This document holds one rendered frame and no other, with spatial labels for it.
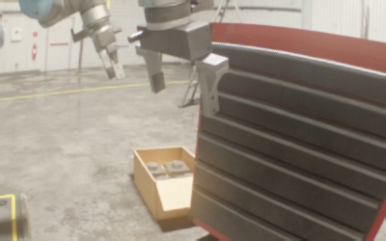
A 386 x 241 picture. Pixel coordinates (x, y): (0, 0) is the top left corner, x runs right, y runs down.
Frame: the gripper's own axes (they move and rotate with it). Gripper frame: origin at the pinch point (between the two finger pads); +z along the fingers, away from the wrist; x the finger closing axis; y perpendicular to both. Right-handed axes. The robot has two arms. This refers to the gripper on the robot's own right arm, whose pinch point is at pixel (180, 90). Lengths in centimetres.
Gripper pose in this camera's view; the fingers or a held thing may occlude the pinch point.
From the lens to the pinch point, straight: 47.8
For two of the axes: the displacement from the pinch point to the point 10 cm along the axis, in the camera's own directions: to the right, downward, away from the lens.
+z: 1.2, 7.9, 6.0
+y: -7.0, 5.0, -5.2
